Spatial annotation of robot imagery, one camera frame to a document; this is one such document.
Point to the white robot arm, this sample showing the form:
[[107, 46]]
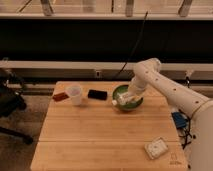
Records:
[[195, 105]]

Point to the green ceramic bowl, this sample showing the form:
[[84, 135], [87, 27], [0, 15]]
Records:
[[128, 107]]

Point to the black rectangular box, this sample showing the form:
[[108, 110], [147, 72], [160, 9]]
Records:
[[96, 94]]

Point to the translucent plastic cup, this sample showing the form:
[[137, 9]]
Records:
[[74, 92]]

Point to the small brown block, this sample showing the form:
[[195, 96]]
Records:
[[60, 96]]

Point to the white square packet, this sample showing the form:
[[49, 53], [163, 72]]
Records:
[[156, 148]]

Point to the blue power adapter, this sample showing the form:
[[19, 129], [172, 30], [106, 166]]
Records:
[[179, 120]]

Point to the black office chair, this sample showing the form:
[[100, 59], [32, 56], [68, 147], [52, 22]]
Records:
[[10, 100]]

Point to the white wall outlet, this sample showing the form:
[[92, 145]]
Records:
[[98, 74]]

